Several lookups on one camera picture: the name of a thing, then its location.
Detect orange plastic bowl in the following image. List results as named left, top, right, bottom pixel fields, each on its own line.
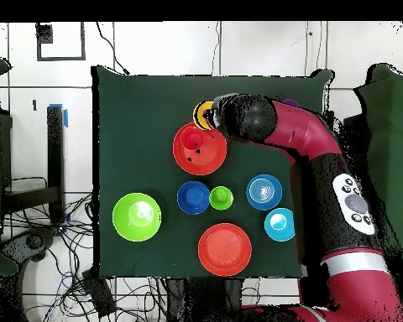
left=197, top=222, right=253, bottom=278
left=172, top=121, right=228, bottom=176

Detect orange plastic cup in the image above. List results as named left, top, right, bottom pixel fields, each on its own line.
left=180, top=126, right=206, bottom=151

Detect yellow plastic cup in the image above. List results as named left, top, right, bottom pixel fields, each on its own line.
left=191, top=100, right=217, bottom=132

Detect dark blue plastic bowl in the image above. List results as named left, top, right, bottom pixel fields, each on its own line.
left=176, top=180, right=212, bottom=216

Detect green plastic cup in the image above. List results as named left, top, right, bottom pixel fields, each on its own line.
left=208, top=185, right=235, bottom=211

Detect blue ribbed plastic bowl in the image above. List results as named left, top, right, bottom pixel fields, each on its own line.
left=245, top=173, right=284, bottom=211

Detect green plastic bowl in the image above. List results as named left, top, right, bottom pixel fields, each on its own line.
left=112, top=192, right=163, bottom=243

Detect light blue plastic bowl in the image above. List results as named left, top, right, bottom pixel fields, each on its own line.
left=264, top=207, right=296, bottom=243

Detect dark green tablecloth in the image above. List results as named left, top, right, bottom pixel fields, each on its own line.
left=91, top=65, right=335, bottom=281

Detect blue tape strip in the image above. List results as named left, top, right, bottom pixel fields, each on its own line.
left=49, top=102, right=69, bottom=129

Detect black power brick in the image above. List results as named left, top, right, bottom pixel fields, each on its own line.
left=81, top=269, right=118, bottom=318

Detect black cable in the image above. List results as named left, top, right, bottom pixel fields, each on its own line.
left=95, top=21, right=131, bottom=75

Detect tangled floor cables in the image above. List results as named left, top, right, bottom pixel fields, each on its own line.
left=3, top=192, right=169, bottom=322

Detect black metal post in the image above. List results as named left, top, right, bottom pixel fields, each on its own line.
left=46, top=104, right=66, bottom=225

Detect grey pedestal foot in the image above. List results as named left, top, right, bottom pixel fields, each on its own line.
left=0, top=226, right=59, bottom=263

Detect black square frame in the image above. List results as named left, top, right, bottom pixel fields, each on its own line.
left=35, top=21, right=86, bottom=62

